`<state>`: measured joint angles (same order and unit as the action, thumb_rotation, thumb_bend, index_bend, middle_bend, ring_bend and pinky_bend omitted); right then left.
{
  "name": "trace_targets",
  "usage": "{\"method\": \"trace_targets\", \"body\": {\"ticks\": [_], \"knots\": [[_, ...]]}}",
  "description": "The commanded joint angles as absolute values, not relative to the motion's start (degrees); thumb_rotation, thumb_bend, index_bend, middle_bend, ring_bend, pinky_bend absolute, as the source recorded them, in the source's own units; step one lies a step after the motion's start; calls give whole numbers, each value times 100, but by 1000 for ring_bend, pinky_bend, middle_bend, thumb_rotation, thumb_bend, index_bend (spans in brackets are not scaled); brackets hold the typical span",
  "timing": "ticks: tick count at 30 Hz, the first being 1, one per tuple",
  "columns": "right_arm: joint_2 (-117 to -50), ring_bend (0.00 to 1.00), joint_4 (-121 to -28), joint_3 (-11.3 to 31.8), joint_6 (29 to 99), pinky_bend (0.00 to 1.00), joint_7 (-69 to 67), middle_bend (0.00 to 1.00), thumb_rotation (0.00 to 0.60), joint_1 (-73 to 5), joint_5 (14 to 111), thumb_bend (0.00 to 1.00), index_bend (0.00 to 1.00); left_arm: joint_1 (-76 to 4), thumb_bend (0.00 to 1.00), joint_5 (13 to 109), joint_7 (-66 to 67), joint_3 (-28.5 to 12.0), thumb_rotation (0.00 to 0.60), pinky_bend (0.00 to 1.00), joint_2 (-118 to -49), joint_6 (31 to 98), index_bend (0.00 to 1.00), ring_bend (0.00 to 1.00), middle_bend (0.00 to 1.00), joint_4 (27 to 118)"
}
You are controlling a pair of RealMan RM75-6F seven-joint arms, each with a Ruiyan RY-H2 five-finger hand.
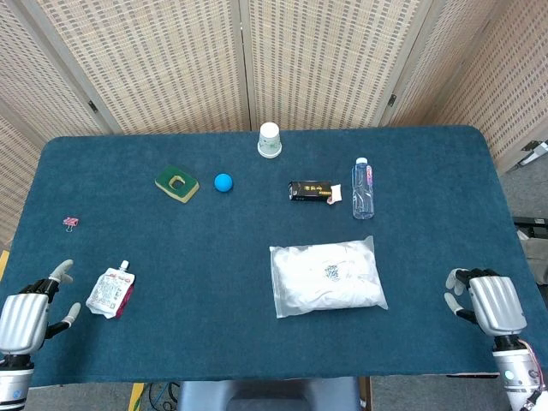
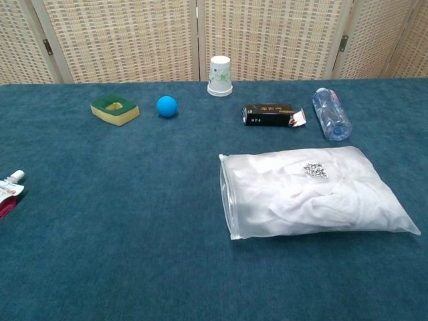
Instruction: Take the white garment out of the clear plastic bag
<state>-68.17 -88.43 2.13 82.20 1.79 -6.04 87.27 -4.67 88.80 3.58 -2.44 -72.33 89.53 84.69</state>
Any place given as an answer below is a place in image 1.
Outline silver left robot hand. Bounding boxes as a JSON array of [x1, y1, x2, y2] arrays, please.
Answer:
[[0, 259, 82, 356]]

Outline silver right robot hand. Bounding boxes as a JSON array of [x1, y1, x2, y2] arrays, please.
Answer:
[[444, 267, 528, 340]]

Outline white garment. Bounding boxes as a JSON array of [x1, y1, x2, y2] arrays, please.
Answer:
[[273, 241, 385, 314]]

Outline frosted plastic zip bag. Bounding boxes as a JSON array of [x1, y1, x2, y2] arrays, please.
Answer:
[[269, 235, 390, 319]]

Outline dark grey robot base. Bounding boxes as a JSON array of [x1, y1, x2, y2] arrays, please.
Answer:
[[176, 376, 365, 411]]

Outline white red drink pouch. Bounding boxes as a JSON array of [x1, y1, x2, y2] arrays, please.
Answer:
[[85, 259, 136, 320]]

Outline clear plastic water bottle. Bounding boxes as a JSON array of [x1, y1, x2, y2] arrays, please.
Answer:
[[351, 157, 376, 221]]

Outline green yellow sponge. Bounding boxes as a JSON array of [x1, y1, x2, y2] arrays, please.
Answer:
[[154, 164, 200, 205]]

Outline blue table cloth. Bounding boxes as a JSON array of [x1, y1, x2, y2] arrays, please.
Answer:
[[0, 124, 548, 389]]

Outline black cardboard box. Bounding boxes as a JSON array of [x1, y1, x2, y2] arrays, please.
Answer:
[[287, 180, 344, 207]]

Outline blue ball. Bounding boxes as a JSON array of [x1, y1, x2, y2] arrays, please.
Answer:
[[213, 172, 235, 194]]

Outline white paper cup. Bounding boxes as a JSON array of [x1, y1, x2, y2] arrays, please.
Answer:
[[257, 122, 283, 160]]

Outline woven folding screen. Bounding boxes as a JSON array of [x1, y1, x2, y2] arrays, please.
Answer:
[[0, 0, 548, 249]]

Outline black equipment frame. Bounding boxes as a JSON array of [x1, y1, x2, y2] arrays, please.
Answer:
[[512, 216, 548, 241]]

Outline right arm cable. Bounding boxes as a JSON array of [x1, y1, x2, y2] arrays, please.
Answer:
[[520, 340, 548, 408]]

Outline grey metal bracket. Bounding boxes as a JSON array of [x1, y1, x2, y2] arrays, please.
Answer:
[[520, 140, 548, 168]]

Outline floor cables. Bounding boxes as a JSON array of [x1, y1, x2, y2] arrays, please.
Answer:
[[145, 382, 181, 411]]

